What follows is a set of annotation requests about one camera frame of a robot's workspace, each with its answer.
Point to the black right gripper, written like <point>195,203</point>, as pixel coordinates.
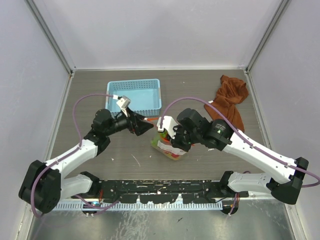
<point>176,142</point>

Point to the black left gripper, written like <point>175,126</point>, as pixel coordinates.
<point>136,123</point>

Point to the clear zip top bag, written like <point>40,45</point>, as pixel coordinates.
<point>164,147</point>

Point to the light blue plastic basket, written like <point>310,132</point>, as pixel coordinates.
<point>145,94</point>

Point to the red strawberry cluster with leaves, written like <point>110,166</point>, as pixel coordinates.
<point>164,136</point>

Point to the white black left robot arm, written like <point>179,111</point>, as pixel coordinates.
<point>47,183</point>

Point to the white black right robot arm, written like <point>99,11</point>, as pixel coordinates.
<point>280,177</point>

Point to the brown cloth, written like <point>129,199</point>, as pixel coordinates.
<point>233,91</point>

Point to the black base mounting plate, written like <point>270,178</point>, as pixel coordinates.
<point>159,191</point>

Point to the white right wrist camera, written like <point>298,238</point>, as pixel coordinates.
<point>167,124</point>

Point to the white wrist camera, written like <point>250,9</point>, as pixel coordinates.
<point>123,102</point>
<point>167,124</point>

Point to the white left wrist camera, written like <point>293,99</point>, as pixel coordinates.
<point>123,102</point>

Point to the slotted cable duct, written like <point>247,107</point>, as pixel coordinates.
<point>78,205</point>

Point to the right aluminium frame post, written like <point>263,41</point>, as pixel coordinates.
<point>283,5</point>

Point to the aluminium frame post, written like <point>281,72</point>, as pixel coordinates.
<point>283,5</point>
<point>43,24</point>

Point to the left aluminium frame post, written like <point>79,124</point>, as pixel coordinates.
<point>43,24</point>

